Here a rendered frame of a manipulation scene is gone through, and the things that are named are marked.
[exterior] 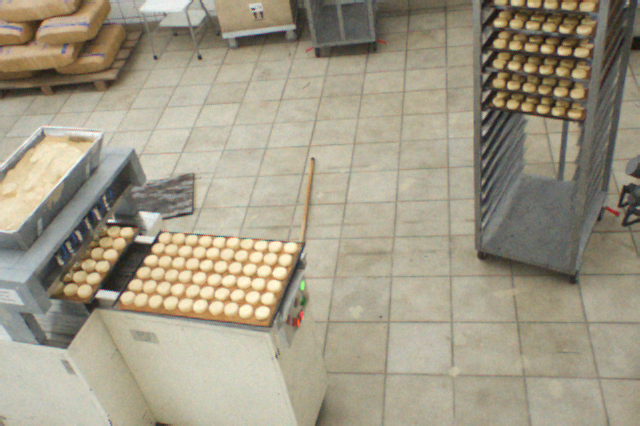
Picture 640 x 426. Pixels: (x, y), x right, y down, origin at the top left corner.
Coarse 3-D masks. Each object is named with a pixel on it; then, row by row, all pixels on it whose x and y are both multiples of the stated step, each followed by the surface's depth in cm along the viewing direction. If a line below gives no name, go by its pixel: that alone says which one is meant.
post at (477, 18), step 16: (480, 0) 262; (480, 16) 266; (480, 48) 274; (480, 64) 279; (480, 80) 284; (480, 96) 289; (480, 112) 295; (480, 208) 329; (480, 224) 335; (480, 240) 342
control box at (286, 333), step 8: (296, 272) 253; (296, 280) 250; (304, 280) 254; (296, 288) 247; (304, 288) 254; (288, 296) 245; (296, 296) 247; (304, 296) 255; (288, 304) 242; (280, 312) 240; (288, 312) 240; (296, 312) 248; (280, 320) 237; (280, 328) 238; (288, 328) 242; (296, 328) 250; (280, 336) 242; (288, 336) 242; (288, 344) 244
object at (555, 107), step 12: (612, 60) 306; (504, 96) 295; (516, 96) 293; (528, 96) 292; (516, 108) 290; (528, 108) 286; (540, 108) 284; (552, 108) 284; (564, 108) 282; (576, 108) 280
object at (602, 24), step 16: (608, 0) 239; (608, 16) 244; (592, 80) 260; (592, 96) 264; (592, 112) 268; (592, 128) 272; (576, 208) 301; (576, 224) 306; (576, 240) 312; (576, 256) 318
